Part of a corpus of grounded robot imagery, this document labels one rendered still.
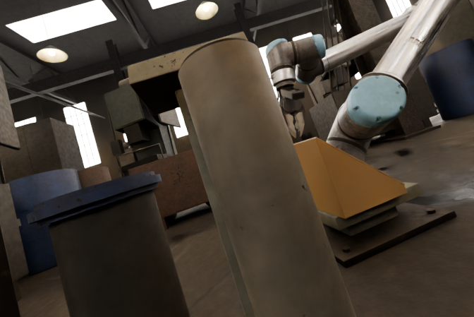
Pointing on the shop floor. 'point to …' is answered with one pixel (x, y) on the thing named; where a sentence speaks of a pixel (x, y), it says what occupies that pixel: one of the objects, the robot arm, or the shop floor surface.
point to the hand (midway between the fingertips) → (298, 133)
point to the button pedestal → (148, 71)
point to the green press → (140, 126)
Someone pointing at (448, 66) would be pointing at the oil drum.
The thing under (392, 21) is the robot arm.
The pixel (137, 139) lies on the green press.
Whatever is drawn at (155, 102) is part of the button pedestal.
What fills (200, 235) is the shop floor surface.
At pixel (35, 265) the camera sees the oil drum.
